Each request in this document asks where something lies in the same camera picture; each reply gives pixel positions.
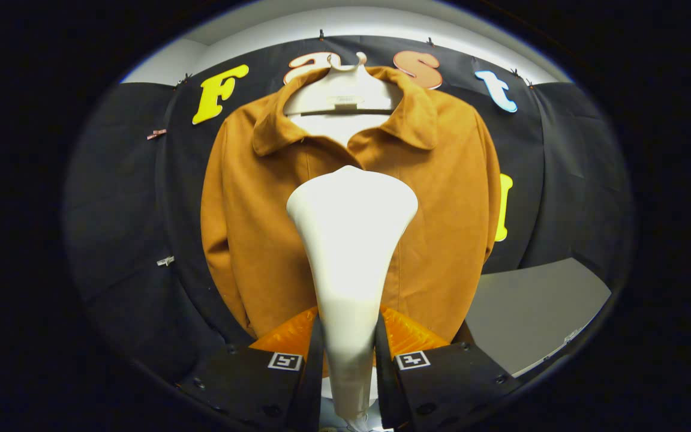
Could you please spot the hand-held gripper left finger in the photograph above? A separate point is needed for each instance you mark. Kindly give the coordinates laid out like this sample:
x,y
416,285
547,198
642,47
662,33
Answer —
x,y
249,387

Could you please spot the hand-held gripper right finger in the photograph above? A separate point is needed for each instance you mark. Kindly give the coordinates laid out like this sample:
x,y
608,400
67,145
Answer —
x,y
441,387

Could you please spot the orange-brown button shirt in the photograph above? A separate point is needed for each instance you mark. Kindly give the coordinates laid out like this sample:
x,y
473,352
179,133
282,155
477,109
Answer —
x,y
249,228

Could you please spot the white garment steamer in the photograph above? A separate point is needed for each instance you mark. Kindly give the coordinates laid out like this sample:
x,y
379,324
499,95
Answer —
x,y
351,240

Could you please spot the grey side table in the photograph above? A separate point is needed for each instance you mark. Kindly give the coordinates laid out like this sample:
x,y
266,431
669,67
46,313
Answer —
x,y
531,312

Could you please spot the silver clip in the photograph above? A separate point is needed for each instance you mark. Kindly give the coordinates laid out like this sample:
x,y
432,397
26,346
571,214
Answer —
x,y
165,261

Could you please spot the black backdrop cloth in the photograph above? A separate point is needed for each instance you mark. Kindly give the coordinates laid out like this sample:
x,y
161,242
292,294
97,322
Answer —
x,y
129,210

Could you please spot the pink clip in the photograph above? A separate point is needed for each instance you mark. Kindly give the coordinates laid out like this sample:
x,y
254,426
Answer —
x,y
156,134

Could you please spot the white mannequin torso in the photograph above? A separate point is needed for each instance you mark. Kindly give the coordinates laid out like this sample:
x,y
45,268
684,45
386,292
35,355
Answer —
x,y
342,96

